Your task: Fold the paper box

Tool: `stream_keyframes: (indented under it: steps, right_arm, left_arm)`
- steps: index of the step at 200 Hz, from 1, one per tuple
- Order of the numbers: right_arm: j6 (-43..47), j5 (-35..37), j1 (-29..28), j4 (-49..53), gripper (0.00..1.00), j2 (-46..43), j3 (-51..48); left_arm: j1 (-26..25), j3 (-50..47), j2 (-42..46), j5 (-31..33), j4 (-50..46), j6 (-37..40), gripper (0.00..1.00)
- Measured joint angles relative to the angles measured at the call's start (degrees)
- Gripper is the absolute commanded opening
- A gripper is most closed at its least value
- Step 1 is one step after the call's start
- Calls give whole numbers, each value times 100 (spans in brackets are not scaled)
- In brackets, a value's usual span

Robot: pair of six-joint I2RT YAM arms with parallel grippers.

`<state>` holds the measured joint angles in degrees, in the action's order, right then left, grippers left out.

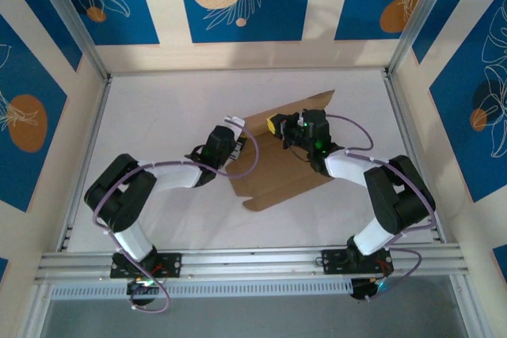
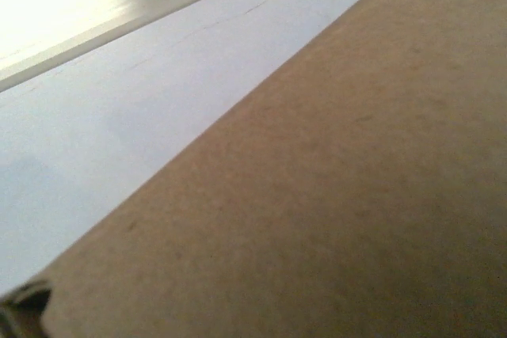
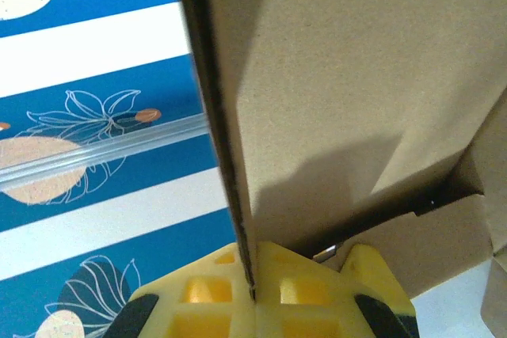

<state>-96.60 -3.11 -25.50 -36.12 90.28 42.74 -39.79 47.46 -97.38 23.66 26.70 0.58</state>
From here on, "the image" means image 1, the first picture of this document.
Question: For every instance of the aluminium table side rail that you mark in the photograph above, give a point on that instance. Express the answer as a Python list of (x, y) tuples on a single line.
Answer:
[(92, 132), (401, 116)]

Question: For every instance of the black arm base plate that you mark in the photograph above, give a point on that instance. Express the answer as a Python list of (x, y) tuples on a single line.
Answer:
[(174, 264), (332, 260)]

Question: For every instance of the aluminium frame post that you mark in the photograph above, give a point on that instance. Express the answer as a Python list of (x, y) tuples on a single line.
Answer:
[(71, 17), (419, 17)]

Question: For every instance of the short aluminium frame bar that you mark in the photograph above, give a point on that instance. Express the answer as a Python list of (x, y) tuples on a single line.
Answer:
[(35, 314), (465, 310)]

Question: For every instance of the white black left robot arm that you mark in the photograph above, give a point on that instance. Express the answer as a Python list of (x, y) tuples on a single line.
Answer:
[(174, 175)]

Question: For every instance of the brown cardboard box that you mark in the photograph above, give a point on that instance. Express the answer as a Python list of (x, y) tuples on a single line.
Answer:
[(273, 172)]

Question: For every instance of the wide aluminium mounting rail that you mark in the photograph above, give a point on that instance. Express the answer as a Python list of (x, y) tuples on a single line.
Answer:
[(253, 263)]

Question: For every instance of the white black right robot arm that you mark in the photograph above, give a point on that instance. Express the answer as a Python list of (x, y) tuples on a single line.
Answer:
[(348, 169)]

